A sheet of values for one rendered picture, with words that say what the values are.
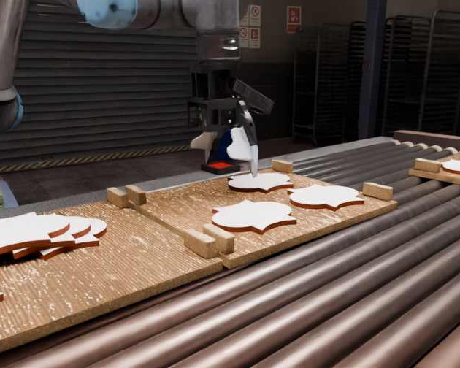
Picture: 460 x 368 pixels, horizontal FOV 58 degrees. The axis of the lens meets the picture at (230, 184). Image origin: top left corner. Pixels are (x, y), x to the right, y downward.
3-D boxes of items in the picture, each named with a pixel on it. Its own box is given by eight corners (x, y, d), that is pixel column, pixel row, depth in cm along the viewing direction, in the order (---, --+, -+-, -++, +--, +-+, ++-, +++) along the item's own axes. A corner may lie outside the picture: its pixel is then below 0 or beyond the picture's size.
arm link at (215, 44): (223, 36, 77) (251, 33, 71) (223, 63, 78) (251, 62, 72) (188, 36, 73) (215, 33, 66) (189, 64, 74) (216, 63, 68)
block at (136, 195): (125, 198, 82) (124, 185, 81) (133, 196, 83) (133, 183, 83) (138, 206, 78) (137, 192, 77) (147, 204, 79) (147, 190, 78)
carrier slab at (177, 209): (123, 204, 83) (122, 197, 83) (272, 174, 108) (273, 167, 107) (230, 269, 57) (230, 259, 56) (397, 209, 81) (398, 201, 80)
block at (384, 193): (361, 194, 85) (362, 182, 84) (366, 193, 86) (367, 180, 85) (388, 201, 80) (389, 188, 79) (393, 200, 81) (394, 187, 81)
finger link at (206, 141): (181, 156, 84) (193, 122, 78) (205, 152, 87) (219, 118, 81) (188, 167, 83) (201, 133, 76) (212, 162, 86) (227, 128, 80)
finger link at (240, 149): (233, 182, 71) (213, 136, 73) (259, 176, 75) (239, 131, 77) (242, 175, 69) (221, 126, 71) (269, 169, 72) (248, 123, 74)
